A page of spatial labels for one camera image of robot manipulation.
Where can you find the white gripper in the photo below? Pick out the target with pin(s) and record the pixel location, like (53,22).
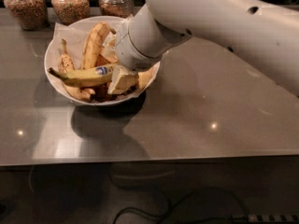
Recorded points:
(127,54)

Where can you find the long banana with sticker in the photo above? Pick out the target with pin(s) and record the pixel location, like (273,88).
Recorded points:
(82,78)

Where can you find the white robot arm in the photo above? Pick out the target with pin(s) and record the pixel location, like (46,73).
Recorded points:
(265,36)

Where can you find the small banana at right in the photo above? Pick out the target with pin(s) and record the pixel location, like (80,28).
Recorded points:
(143,79)

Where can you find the brown banana in middle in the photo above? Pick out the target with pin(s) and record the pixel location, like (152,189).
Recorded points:
(107,53)

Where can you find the white bowl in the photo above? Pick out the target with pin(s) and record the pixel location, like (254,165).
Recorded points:
(52,60)

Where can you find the upright yellow banana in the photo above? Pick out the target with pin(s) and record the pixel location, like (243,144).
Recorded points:
(93,42)

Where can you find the spotted banana at left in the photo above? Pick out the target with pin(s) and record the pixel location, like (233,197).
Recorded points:
(66,65)

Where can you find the white paper liner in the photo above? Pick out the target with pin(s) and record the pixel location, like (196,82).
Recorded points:
(76,33)

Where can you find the glass jar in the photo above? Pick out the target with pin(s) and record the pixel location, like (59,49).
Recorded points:
(118,8)
(70,11)
(31,15)

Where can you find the glass jar far left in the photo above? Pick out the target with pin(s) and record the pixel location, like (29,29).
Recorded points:
(31,15)

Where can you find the black power strip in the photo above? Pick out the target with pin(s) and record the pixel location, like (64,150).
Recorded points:
(265,219)

